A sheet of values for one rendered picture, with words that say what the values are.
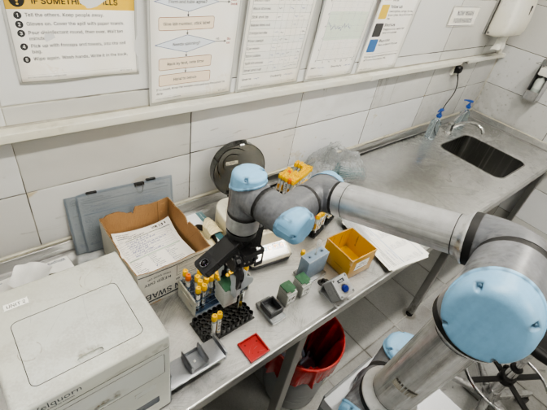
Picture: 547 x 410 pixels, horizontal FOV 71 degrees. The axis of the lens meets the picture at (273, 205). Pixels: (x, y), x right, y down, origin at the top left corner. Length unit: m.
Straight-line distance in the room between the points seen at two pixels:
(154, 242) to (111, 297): 0.48
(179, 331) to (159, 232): 0.36
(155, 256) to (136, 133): 0.40
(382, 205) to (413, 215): 0.06
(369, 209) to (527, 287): 0.31
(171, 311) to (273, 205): 0.61
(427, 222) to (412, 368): 0.25
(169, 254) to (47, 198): 0.39
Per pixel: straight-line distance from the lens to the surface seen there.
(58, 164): 1.26
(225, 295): 0.99
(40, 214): 1.34
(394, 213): 0.74
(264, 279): 1.34
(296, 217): 0.72
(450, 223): 0.72
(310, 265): 1.30
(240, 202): 0.78
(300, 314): 1.27
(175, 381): 1.08
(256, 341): 1.19
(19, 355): 0.87
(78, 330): 0.87
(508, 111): 3.22
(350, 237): 1.50
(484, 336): 0.59
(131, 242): 1.35
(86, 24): 1.13
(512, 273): 0.59
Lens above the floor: 1.88
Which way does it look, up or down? 38 degrees down
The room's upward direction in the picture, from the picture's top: 11 degrees clockwise
